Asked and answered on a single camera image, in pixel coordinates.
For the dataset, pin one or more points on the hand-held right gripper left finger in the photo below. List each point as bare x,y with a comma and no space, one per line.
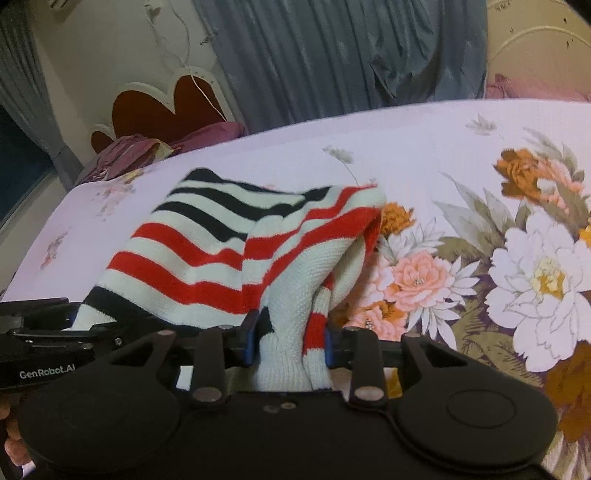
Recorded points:
248,337

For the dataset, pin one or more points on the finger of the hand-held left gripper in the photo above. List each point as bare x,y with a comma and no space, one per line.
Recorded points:
37,311

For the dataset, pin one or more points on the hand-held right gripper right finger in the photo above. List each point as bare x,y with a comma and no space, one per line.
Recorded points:
328,353

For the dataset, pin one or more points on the striped knit sweater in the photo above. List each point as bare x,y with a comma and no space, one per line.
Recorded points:
207,258

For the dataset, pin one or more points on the person's left hand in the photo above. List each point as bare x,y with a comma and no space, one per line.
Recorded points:
14,443

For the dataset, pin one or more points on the dark window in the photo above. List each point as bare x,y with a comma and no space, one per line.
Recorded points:
21,161

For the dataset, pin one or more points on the maroon crumpled cloth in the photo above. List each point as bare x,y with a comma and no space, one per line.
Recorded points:
124,154

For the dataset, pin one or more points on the maroon pillow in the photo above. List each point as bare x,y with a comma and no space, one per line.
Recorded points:
207,134

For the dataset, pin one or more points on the red heart-shaped headboard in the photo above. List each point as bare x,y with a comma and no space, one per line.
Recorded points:
143,110

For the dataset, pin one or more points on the grey-blue curtain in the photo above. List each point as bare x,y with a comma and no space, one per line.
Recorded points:
27,83
323,60

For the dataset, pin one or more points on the floral bed sheet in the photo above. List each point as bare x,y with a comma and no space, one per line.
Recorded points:
415,138

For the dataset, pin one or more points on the small curtain clip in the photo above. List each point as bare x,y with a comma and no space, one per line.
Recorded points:
208,38

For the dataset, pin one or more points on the white air conditioner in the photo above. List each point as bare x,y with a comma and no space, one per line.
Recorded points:
62,3

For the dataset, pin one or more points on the pink pillow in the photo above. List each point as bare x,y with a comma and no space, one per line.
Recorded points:
521,87

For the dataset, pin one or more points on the cream arched headboard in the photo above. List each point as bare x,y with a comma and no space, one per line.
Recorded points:
535,50

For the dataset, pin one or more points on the white wall socket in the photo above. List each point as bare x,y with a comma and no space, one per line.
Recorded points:
151,5

